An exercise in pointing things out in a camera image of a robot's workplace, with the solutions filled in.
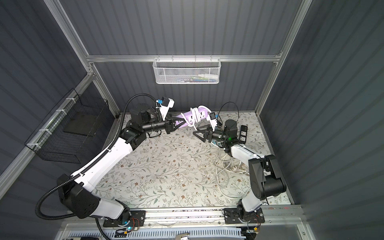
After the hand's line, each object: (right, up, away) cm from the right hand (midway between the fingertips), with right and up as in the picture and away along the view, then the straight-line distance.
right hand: (198, 132), depth 79 cm
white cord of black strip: (+16, -20, +13) cm, 29 cm away
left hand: (-5, +6, -14) cm, 16 cm away
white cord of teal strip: (+13, -32, +4) cm, 35 cm away
